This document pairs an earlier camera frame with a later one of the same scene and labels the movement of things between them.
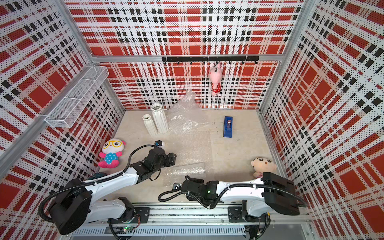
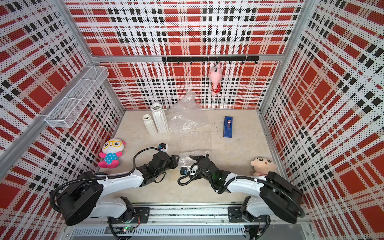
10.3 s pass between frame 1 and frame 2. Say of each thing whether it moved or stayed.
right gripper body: moved
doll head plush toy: stayed
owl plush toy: stayed
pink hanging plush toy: stayed
